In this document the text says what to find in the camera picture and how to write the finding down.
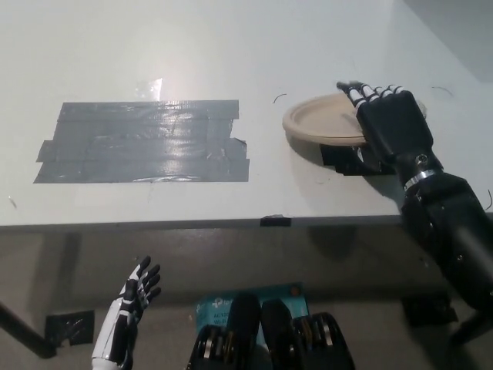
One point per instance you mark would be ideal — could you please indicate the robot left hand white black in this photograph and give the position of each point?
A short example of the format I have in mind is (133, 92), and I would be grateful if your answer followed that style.
(115, 327)

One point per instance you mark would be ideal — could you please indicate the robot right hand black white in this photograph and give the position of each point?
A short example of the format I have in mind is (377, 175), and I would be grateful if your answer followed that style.
(396, 123)

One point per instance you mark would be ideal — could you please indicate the beige paper plate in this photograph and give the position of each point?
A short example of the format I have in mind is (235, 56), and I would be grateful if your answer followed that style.
(308, 141)
(323, 117)

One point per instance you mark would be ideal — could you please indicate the black metal table leg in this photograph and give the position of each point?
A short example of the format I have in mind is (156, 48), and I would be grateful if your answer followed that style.
(27, 331)

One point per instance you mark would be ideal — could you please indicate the teal cardboard box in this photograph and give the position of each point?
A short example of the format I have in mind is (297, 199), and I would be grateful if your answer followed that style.
(215, 308)

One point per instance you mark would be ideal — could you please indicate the small black tape strip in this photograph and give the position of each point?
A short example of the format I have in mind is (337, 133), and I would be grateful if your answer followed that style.
(275, 221)

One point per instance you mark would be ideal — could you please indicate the clear tape piece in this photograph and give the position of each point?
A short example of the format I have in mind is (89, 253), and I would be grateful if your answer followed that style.
(150, 90)

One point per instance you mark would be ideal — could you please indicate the grey duct tape patch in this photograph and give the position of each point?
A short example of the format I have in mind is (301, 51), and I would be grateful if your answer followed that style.
(146, 142)

